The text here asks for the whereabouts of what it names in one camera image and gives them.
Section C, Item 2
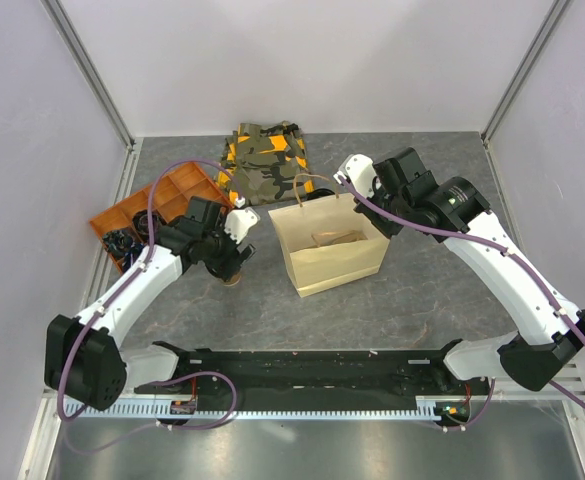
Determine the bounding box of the single brown paper cup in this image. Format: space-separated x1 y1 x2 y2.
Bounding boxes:
221 273 242 287

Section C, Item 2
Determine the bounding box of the brown paper bag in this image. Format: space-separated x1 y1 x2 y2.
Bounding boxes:
269 174 389 297

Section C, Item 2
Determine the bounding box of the cardboard cup carrier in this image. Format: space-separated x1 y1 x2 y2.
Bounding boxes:
311 230 367 248

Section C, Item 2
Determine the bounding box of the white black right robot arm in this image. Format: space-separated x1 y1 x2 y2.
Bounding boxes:
334 148 585 394

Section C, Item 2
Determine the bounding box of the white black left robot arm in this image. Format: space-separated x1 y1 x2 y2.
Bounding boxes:
44 197 260 411

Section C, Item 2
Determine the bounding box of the stack of black lids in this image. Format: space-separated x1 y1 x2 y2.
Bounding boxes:
307 188 338 200

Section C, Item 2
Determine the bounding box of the blue striped rolled sock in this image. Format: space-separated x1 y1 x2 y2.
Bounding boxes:
122 243 144 273

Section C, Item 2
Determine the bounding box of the orange compartment tray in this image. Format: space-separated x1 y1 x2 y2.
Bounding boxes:
90 163 232 273

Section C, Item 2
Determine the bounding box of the camouflage folded cloth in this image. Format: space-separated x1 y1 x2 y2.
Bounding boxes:
216 121 315 206

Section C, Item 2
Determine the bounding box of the dark patterned rolled sock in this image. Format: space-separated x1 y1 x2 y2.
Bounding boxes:
102 228 135 260

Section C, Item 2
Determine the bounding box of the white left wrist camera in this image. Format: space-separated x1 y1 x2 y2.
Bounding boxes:
223 197 260 245

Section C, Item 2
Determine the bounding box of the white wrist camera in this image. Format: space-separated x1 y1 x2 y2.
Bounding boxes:
223 197 260 245
333 154 376 198

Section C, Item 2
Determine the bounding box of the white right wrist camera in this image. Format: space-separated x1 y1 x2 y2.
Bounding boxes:
333 154 376 198

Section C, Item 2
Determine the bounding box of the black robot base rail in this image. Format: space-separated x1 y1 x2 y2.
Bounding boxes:
136 342 489 411

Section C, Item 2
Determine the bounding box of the grey slotted cable duct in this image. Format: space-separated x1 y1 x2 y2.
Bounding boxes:
64 394 473 420

